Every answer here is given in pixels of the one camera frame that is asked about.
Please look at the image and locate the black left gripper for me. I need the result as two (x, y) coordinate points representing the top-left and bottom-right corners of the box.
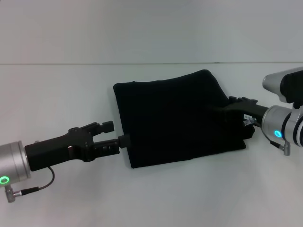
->
(24, 120), (131, 173)

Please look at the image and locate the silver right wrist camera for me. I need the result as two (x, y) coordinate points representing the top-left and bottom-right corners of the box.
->
(261, 67), (303, 104)

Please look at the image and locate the black shirt with FREE print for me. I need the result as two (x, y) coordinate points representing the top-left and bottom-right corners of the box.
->
(112, 68), (257, 169)

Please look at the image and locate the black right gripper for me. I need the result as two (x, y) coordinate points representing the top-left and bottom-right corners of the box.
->
(205, 95), (271, 127)

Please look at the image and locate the left arm cable with plug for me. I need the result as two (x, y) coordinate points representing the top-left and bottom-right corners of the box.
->
(4, 166), (56, 203)

